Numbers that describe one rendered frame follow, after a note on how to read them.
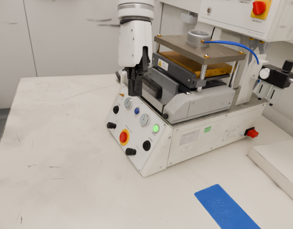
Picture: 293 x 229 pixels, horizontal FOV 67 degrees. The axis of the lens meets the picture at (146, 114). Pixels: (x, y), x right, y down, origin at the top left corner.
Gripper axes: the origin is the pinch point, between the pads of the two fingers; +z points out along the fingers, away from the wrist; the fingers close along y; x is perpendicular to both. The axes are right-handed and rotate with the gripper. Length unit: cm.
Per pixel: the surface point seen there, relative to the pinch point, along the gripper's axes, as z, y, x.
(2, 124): 52, -191, -45
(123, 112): 12.0, -25.5, 7.9
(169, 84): 0.4, -11.1, 17.9
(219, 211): 33.9, 12.1, 20.6
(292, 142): 23, 6, 65
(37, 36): -28, -172, -10
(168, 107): 6.4, -3.0, 12.4
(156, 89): 1.5, -7.9, 11.0
